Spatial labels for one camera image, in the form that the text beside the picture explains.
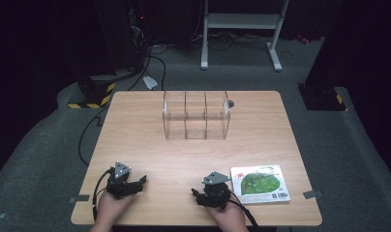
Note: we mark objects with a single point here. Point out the grey tape strip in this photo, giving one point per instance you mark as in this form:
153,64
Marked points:
79,198
312,194

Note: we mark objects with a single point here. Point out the white scrap on floor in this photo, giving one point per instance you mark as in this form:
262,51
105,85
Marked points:
150,82

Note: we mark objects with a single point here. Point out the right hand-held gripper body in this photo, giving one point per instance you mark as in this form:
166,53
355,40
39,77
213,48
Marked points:
217,190

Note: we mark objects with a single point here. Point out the white metal stand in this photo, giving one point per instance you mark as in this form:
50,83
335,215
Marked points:
242,21

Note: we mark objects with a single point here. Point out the small red object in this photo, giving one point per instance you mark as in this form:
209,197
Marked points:
302,39

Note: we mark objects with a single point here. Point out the clear acrylic divided organizer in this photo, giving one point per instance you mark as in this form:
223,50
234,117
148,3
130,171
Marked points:
196,116

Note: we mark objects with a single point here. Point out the white and green picture book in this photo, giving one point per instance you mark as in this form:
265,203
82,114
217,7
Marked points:
260,184

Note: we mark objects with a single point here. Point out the dark equipment rack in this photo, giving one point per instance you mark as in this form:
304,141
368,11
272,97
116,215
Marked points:
137,32

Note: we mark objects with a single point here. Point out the dark round table grommet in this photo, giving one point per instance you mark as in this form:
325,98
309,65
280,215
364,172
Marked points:
231,103

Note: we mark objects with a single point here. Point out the black yellow striped base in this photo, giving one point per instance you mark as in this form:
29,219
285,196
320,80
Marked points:
93,93
322,98

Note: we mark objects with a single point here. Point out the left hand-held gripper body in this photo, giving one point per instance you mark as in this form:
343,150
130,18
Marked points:
118,180

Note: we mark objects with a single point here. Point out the person's left hand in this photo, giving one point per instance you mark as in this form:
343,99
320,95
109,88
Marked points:
111,206

